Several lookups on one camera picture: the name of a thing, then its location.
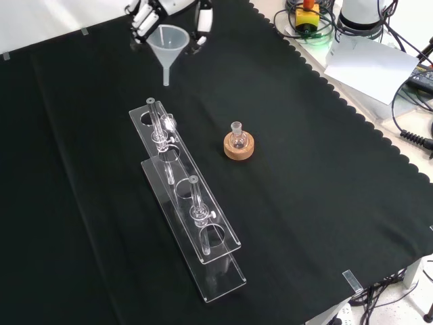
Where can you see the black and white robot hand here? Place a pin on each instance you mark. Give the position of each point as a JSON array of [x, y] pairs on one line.
[[145, 17]]

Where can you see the clear plastic funnel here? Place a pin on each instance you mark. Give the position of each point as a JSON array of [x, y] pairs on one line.
[[166, 50]]

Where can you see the small glass round-bottom flask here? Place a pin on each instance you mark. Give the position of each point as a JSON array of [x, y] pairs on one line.
[[239, 137]]

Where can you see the clear acrylic funnel stand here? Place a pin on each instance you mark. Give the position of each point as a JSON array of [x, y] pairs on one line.
[[189, 189]]

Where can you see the grey tape piece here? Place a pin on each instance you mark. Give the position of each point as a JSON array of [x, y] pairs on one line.
[[85, 32], [6, 56]]

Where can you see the yellow stop button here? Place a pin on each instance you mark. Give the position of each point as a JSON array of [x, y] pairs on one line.
[[307, 17]]

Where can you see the pale board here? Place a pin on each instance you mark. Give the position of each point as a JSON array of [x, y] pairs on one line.
[[368, 67]]

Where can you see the black cloth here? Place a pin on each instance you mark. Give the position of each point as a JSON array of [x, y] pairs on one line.
[[304, 189]]

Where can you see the black power adapter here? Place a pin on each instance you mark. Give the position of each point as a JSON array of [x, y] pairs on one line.
[[421, 79]]

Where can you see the clear table clip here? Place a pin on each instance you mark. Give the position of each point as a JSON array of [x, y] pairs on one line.
[[352, 281]]

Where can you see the white power strip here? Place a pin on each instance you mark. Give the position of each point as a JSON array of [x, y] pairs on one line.
[[341, 313]]

